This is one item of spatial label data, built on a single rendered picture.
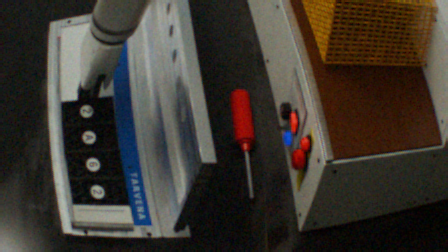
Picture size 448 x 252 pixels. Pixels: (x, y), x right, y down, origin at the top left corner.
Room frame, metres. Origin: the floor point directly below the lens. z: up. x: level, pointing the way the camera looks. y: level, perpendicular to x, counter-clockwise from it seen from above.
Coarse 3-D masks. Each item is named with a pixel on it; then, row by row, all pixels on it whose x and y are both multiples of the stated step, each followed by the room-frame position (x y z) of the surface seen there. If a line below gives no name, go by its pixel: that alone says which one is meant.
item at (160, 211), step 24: (72, 24) 1.19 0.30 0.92; (48, 72) 1.08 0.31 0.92; (144, 72) 1.11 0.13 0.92; (48, 96) 1.03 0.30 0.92; (144, 96) 1.06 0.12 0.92; (144, 120) 1.02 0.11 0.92; (144, 144) 0.98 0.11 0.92; (144, 168) 0.94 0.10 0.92; (168, 216) 0.86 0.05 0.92; (96, 240) 0.79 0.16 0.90; (120, 240) 0.81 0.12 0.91; (144, 240) 0.82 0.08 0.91; (168, 240) 0.83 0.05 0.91
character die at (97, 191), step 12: (72, 180) 0.88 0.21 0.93; (84, 180) 0.88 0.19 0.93; (96, 180) 0.89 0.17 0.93; (108, 180) 0.89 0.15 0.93; (120, 180) 0.90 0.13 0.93; (72, 192) 0.86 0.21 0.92; (84, 192) 0.86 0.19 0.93; (96, 192) 0.87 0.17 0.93; (108, 192) 0.88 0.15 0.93; (120, 192) 0.88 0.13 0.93; (72, 204) 0.84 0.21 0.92; (84, 204) 0.84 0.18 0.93; (96, 204) 0.84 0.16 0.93; (108, 204) 0.85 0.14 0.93; (120, 204) 0.86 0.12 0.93
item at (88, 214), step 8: (80, 208) 0.83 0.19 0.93; (88, 208) 0.83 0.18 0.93; (96, 208) 0.84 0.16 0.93; (104, 208) 0.84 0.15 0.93; (112, 208) 0.85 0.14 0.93; (120, 208) 0.85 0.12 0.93; (128, 208) 0.85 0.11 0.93; (80, 216) 0.81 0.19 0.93; (88, 216) 0.82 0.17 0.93; (96, 216) 0.82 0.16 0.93; (104, 216) 0.83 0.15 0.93; (112, 216) 0.83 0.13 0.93; (120, 216) 0.84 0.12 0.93; (128, 216) 0.84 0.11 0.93
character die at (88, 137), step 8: (64, 128) 0.97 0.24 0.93; (72, 128) 0.97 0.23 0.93; (80, 128) 0.97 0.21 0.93; (88, 128) 0.98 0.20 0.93; (96, 128) 0.98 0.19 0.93; (104, 128) 0.98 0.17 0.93; (112, 128) 0.99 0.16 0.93; (64, 136) 0.95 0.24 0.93; (72, 136) 0.96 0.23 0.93; (80, 136) 0.96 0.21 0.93; (88, 136) 0.96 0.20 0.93; (96, 136) 0.97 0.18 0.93; (104, 136) 0.97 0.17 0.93; (112, 136) 0.98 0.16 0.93; (64, 144) 0.94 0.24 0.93; (72, 144) 0.95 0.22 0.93; (80, 144) 0.95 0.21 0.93; (88, 144) 0.95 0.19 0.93; (96, 144) 0.96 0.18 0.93; (104, 144) 0.96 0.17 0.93; (112, 144) 0.96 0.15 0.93; (64, 152) 0.92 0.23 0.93
